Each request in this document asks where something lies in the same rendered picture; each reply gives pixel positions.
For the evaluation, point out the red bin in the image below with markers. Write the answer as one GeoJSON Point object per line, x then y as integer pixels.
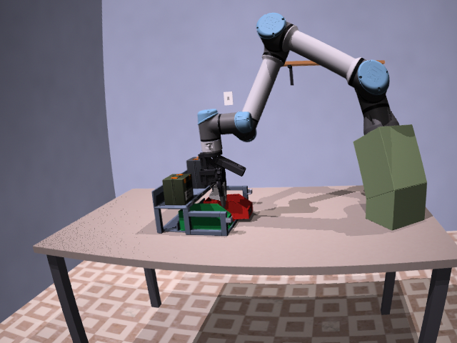
{"type": "Point", "coordinates": [237, 205]}

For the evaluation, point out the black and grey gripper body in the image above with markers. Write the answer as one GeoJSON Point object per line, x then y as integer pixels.
{"type": "Point", "coordinates": [209, 170]}

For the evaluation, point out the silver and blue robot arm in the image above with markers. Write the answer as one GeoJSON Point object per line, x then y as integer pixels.
{"type": "Point", "coordinates": [370, 79]}

